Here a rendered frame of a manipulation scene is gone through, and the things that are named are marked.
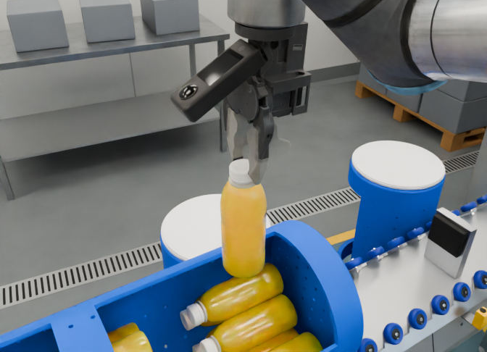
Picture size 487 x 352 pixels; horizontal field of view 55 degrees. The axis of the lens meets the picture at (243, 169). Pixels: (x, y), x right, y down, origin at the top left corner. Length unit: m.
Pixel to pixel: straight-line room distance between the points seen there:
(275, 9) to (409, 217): 1.04
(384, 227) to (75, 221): 2.04
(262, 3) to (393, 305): 0.85
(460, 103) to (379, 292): 2.67
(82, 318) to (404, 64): 0.57
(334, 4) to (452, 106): 3.39
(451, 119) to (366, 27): 3.40
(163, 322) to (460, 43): 0.78
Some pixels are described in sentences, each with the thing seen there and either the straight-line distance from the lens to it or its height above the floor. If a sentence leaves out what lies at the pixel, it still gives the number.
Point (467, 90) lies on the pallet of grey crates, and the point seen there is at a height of 0.49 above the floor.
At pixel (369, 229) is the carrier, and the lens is 1.50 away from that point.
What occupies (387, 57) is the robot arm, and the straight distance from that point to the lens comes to 0.45.
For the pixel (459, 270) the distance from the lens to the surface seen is 1.30.
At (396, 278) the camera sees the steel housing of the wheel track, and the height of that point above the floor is 0.93.
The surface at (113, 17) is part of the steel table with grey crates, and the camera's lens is 3.11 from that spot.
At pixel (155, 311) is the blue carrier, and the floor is 1.06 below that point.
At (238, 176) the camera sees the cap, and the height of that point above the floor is 1.44.
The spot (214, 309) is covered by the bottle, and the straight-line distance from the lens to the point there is 0.89.
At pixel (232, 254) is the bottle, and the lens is 0.70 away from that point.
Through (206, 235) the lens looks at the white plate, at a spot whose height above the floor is 1.04.
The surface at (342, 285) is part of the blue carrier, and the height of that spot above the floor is 1.20.
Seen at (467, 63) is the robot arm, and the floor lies 1.67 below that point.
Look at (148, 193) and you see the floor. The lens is 3.16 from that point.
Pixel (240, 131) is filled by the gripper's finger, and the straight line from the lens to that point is 0.63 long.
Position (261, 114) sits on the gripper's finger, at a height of 1.55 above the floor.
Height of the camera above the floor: 1.79
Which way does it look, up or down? 32 degrees down
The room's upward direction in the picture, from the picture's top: straight up
